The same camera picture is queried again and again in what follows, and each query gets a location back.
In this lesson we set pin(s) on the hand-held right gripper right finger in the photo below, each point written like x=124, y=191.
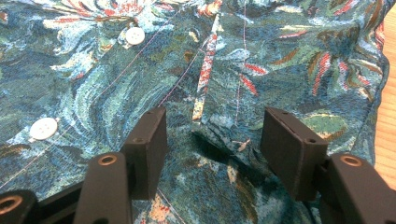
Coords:
x=289, y=158

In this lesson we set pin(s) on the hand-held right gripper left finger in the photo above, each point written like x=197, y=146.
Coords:
x=146, y=155

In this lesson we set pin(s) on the teal floral shirt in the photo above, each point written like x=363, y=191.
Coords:
x=155, y=77

